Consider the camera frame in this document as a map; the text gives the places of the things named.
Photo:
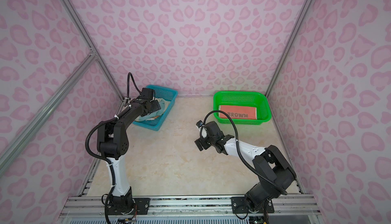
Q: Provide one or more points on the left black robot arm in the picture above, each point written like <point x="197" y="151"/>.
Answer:
<point x="113" y="143"/>

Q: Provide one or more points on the right corner aluminium post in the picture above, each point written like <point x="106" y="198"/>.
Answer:
<point x="298" y="24"/>

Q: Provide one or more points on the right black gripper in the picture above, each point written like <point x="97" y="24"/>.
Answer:
<point x="200" y="142"/>

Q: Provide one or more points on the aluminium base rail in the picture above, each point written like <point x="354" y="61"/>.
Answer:
<point x="292" y="205"/>

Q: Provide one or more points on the teal plastic basket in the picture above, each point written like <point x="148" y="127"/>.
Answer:
<point x="167" y="94"/>

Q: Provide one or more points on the corner aluminium post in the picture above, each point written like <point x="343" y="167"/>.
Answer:
<point x="81" y="28"/>
<point x="298" y="24"/>

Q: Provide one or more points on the left corner aluminium post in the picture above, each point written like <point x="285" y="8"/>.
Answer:
<point x="81" y="28"/>

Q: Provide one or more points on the green plastic basket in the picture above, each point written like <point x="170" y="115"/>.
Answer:
<point x="244" y="98"/>

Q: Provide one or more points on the pink orange towel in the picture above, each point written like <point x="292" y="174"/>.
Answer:
<point x="238" y="112"/>

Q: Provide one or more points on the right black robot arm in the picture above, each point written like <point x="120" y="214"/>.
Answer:
<point x="268" y="164"/>

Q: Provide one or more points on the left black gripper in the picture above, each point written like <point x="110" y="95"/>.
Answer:
<point x="157" y="105"/>

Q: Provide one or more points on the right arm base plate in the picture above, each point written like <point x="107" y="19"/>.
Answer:
<point x="243" y="205"/>

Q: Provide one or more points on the left diagonal aluminium strut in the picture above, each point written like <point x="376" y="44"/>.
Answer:
<point x="19" y="143"/>

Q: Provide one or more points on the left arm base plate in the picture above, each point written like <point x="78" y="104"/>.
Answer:
<point x="121" y="206"/>

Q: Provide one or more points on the teal yellow hippo towel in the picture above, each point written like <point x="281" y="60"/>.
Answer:
<point x="153" y="116"/>

